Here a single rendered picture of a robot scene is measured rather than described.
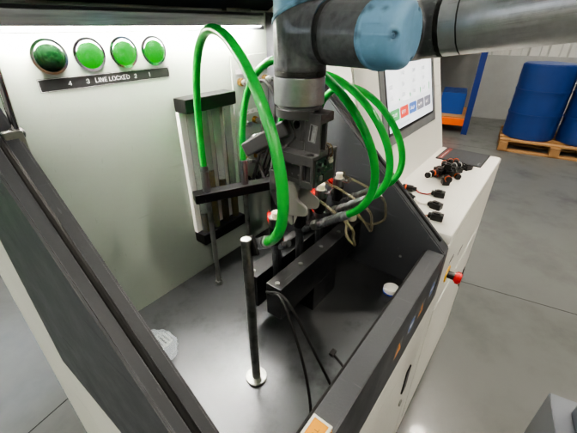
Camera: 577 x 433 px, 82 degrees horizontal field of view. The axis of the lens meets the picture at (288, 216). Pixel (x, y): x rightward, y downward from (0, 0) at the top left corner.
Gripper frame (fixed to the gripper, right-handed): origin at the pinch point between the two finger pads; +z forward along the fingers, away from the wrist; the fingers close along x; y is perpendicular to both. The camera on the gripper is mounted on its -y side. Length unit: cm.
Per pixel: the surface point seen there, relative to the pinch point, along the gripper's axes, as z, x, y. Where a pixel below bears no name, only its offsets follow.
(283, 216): -11.1, -15.8, 11.4
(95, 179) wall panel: -5.6, -18.7, -31.2
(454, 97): 64, 525, -88
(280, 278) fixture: 13.5, -2.2, -0.4
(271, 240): -6.4, -15.1, 8.9
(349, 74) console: -20.4, 35.1, -8.5
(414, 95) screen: -11, 74, -4
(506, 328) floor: 112, 129, 49
